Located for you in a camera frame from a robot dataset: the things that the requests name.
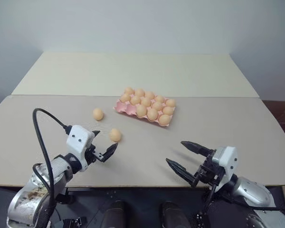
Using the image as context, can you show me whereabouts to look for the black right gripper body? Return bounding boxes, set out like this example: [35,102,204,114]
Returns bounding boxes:
[193,149,226,191]

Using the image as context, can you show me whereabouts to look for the dark rounded shape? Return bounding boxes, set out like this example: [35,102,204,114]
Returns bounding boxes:
[159,200,193,228]
[102,199,127,228]

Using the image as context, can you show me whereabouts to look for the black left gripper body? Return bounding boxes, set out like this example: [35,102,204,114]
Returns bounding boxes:
[85,142,105,167]

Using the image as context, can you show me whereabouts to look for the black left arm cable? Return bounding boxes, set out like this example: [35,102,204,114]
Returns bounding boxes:
[32,108,71,228]

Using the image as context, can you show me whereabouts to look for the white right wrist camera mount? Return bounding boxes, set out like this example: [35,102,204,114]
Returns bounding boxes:
[213,146,238,192]

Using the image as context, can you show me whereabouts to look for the pink egg tray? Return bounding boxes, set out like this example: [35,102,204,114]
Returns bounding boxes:
[113,91,177,128]

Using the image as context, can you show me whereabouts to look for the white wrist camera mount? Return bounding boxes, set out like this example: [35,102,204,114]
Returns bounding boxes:
[213,146,238,192]
[66,125,95,172]

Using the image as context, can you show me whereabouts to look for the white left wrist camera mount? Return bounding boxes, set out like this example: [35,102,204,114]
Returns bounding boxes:
[66,125,95,172]

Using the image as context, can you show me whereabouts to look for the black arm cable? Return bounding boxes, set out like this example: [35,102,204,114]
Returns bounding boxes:
[32,108,71,228]
[200,185,285,228]

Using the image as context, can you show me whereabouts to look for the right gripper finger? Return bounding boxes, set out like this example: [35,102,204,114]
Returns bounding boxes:
[180,141,215,158]
[165,158,200,188]

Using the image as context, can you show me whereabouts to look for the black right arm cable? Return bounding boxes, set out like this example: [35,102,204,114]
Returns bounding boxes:
[200,185,285,228]

